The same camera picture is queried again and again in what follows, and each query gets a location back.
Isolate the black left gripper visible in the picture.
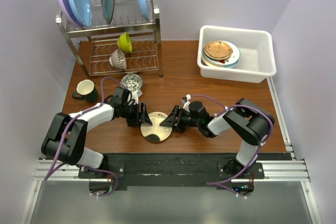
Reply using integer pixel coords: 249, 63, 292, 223
121, 102, 152, 128

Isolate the white floral bottom plate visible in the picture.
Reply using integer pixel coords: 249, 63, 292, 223
202, 41, 240, 62

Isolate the cream and teal plate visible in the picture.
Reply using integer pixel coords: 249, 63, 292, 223
202, 56, 238, 68

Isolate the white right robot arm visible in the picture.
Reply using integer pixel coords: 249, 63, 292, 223
160, 98, 275, 178

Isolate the steel dish rack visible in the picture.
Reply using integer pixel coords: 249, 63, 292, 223
55, 0, 163, 77

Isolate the lime green bowl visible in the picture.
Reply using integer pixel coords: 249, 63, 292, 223
117, 33, 132, 53

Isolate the white crackle floral plate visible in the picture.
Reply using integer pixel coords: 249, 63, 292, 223
140, 112, 172, 143

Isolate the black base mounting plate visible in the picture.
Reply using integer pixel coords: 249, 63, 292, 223
78, 152, 266, 191

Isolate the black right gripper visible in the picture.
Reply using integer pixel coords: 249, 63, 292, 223
159, 105, 201, 133

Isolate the dark green mug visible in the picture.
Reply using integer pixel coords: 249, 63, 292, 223
72, 79, 99, 103

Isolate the purple plate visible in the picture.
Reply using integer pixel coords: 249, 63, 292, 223
55, 0, 82, 27

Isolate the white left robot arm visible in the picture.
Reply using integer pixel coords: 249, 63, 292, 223
41, 87, 152, 178

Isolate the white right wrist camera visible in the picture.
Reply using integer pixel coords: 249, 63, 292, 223
182, 94, 191, 111

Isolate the red patterned white bowl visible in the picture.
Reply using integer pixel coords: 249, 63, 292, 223
109, 49, 127, 70

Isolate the white plastic bin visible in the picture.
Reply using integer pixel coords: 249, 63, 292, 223
197, 25, 277, 83

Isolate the black floral patterned bowl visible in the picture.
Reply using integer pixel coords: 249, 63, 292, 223
121, 73, 143, 92

